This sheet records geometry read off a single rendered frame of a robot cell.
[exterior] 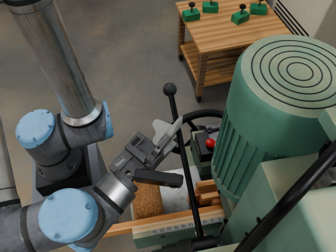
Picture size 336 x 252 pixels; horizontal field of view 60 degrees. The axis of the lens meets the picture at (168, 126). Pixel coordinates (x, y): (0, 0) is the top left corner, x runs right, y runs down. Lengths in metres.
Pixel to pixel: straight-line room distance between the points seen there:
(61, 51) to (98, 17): 2.33
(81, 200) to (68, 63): 0.48
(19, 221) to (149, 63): 2.16
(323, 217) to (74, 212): 0.39
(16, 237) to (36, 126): 0.62
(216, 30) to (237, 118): 1.66
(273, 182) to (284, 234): 0.12
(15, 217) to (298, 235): 0.46
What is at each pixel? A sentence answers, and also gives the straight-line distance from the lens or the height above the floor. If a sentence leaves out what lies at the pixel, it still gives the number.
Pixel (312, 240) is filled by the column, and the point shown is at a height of 1.51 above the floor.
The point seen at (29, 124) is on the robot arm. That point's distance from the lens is 1.16.
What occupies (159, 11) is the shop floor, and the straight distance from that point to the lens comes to 3.20.
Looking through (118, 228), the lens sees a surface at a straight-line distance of 0.86.
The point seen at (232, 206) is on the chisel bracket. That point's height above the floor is 1.03.
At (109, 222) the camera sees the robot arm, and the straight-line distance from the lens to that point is 0.68.
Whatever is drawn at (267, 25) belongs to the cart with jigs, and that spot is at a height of 0.53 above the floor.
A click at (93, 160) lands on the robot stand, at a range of 1.42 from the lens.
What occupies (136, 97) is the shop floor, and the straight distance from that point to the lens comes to 2.34.
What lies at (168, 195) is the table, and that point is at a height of 0.90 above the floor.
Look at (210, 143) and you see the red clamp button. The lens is 0.87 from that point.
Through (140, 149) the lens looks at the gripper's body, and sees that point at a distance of 0.70.
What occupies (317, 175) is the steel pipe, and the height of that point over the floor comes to 1.57.
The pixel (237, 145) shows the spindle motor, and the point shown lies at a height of 1.35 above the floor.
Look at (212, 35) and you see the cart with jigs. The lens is 2.04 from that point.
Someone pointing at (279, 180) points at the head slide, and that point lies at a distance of 0.44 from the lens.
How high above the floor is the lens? 1.76
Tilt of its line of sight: 55 degrees down
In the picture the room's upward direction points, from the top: straight up
